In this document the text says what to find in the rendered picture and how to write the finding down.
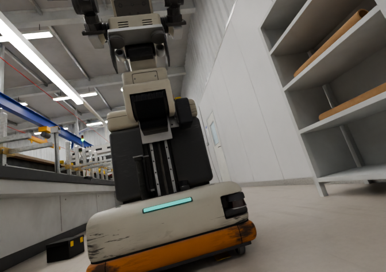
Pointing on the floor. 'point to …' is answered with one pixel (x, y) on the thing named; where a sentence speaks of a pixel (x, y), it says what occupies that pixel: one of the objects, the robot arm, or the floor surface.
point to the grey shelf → (332, 75)
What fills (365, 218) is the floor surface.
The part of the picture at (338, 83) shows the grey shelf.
